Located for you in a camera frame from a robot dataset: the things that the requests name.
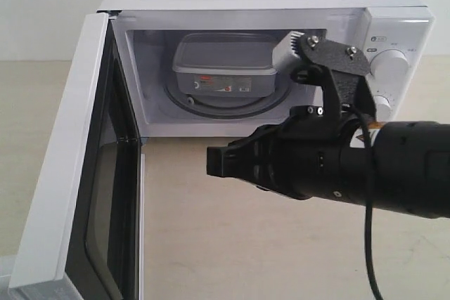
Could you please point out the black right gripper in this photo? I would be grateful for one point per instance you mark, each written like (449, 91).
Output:
(299, 158)

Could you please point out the white lidded plastic container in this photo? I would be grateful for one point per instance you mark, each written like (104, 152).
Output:
(228, 64)

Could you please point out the white microwave door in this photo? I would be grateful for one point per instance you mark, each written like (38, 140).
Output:
(83, 237)

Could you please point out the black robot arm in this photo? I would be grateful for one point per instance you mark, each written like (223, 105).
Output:
(405, 171)

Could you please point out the white microwave oven body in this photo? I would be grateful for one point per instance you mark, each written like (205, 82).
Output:
(149, 31)

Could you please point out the glass turntable plate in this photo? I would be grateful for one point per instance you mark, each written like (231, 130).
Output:
(226, 107)

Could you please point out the lower white timer knob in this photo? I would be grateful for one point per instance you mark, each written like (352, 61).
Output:
(383, 108)

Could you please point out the upper white power knob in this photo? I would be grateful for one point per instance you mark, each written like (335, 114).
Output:
(389, 63)

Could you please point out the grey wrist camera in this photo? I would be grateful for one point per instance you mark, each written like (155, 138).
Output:
(286, 58)

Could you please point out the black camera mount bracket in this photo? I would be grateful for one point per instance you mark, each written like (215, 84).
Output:
(339, 70)

